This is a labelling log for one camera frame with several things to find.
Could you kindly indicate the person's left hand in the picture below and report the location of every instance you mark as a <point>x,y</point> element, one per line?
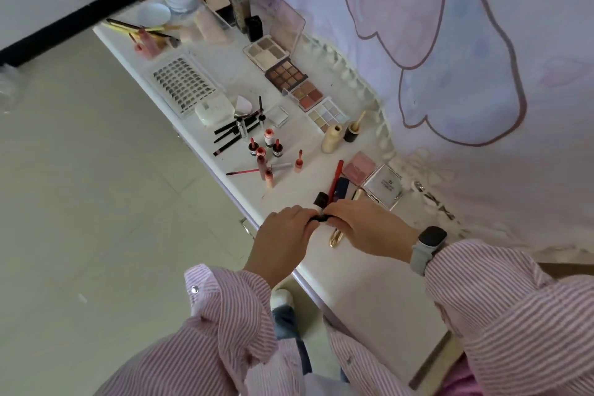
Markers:
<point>278,242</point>

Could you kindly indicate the person's right hand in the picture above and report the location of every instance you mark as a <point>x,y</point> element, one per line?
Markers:
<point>371,231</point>

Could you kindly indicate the person's left fingers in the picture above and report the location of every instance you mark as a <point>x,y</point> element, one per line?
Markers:
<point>301,217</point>

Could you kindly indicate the person's right fingers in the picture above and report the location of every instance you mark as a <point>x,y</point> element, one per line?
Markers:
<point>338,217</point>

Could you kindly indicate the black cosmetic tube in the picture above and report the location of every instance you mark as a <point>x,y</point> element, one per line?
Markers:
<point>320,200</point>

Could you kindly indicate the person's left forearm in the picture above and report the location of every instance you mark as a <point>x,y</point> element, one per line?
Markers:
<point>218,330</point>

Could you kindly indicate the person's right forearm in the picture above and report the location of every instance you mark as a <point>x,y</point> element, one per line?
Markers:
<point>510,317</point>

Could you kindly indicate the gold lipstick tube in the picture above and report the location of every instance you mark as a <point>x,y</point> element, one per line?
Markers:
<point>336,238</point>

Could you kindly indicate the gold cosmetic cap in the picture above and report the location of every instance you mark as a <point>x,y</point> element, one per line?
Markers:
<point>356,195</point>

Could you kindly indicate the navy blue lipstick tube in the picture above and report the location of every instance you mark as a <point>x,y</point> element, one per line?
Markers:
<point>342,188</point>

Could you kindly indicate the red cosmetic pencil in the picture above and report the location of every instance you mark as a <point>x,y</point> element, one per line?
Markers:
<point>336,180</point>

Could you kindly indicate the peach lip gloss tube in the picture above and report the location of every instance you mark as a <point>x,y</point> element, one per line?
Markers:
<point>269,179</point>

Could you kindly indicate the pink square compact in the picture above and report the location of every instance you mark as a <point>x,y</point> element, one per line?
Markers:
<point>359,168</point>

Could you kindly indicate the clear lip gloss tube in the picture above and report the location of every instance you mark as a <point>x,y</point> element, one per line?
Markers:
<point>281,167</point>

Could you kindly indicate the silver square compact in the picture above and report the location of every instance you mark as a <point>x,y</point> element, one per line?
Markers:
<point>383,186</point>

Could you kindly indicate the coral lip gloss tube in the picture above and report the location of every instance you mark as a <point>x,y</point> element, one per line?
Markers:
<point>299,162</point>

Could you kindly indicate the brown lip gloss tube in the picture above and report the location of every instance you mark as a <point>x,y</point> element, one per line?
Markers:
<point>261,162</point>

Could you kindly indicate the small red lip tint bottle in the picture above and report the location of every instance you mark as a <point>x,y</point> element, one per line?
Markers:
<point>253,148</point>
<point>278,149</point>

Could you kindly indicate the red lip applicator wand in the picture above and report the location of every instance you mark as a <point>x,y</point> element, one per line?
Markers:
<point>241,172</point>

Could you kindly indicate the beige foundation bottle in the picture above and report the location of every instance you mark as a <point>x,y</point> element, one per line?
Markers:
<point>332,139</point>

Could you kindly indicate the person's white shoe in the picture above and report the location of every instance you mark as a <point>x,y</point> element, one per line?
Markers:
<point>282,299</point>

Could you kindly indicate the small orange lip tint bottle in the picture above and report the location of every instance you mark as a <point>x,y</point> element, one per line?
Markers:
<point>269,138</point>

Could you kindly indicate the metal clip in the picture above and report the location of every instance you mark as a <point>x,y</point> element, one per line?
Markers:
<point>419,186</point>

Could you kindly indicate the grey smart watch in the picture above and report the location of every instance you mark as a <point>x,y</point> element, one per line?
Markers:
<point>424,249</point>

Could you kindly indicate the pale concealer palette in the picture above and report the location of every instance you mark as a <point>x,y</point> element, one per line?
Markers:
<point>327,115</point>

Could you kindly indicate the small clear square compact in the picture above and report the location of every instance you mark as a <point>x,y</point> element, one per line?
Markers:
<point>278,116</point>

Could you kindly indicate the black eyeliner pencils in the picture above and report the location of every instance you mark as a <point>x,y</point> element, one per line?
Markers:
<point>232,136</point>

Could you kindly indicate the silver cosmetic tube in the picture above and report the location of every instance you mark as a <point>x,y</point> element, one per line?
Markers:
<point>241,127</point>

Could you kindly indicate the black mascara wand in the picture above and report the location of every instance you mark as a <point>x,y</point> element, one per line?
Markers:
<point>261,110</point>

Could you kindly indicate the person's blue jeans leg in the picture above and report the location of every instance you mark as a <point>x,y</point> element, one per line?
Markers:
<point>290,335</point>

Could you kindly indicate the pink blush palette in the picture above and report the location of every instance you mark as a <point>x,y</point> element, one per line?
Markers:
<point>306,95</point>

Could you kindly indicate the white triangular puff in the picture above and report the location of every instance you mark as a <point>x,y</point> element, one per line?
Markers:
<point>243,105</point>

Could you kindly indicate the white cushion compact case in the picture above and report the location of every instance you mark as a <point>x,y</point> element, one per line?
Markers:
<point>213,110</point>

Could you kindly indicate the brown eyeshadow palette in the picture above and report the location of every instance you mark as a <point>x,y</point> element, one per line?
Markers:
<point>286,75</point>

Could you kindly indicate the pink striped shirt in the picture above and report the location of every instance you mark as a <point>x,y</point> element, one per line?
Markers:
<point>362,363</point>

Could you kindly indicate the grey eyeshadow palette clear lid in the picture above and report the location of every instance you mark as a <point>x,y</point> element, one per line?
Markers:
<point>267,51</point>

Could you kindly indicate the false eyelash tray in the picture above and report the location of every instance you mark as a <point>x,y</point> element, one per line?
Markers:
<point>183,84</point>

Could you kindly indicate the black square bottle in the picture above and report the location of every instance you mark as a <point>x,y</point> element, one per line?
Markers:
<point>254,29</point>

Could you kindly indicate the pale pink makeup sponge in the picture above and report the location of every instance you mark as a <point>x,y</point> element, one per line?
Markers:
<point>204,28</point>

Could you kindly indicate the glass perfume bottle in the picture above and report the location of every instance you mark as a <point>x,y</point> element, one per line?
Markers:
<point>240,6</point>

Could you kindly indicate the pink lip gloss tube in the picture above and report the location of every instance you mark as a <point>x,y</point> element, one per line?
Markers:
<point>147,45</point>

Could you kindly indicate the white round lid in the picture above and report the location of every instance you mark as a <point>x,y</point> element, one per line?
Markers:
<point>153,15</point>

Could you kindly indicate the yellow makeup brushes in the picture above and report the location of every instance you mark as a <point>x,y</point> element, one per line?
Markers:
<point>134,28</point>

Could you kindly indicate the clear plastic bag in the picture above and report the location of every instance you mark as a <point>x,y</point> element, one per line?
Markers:
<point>9,87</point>

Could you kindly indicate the cartoon print wall cloth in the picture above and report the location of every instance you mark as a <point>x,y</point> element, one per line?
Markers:
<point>417,38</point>

